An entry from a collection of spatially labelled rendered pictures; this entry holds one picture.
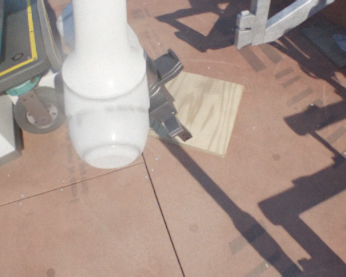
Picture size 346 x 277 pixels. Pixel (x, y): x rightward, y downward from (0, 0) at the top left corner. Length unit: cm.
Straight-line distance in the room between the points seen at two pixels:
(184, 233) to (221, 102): 44
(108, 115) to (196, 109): 56
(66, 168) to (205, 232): 45
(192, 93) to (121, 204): 44
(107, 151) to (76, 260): 46
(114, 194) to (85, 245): 16
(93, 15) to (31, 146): 72
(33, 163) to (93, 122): 61
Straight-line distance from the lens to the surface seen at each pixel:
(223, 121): 78
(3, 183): 90
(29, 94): 76
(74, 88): 28
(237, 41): 88
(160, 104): 51
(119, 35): 25
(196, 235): 64
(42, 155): 86
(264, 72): 102
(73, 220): 71
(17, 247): 79
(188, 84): 89
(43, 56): 64
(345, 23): 155
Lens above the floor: 63
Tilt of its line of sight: 56 degrees down
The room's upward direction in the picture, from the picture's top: 5 degrees counter-clockwise
